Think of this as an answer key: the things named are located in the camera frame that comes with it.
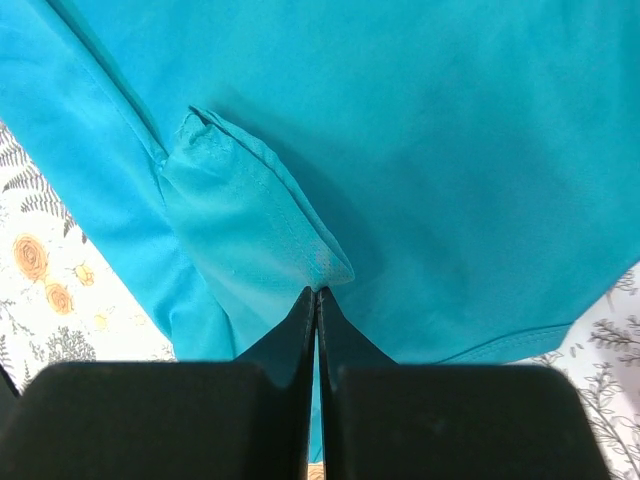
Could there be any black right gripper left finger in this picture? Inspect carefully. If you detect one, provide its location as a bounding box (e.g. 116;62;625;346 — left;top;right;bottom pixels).
1;289;315;479

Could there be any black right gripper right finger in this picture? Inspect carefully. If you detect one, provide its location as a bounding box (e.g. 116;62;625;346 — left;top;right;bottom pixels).
317;289;609;479

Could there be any teal t shirt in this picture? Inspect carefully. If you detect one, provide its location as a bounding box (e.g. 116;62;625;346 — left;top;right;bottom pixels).
0;0;640;464

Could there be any floral patterned table mat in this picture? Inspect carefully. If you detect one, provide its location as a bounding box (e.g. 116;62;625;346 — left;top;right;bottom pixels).
1;129;639;479

